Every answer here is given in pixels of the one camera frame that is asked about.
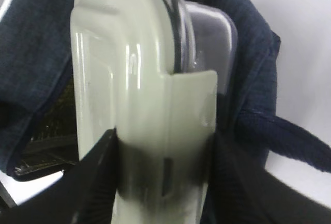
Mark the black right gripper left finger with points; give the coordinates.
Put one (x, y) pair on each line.
(84, 195)

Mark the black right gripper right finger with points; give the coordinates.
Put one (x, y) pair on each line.
(243, 192)

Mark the dark navy fabric lunch bag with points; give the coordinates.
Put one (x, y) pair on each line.
(36, 67)

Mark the green lidded glass food container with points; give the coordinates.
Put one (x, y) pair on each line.
(159, 72)

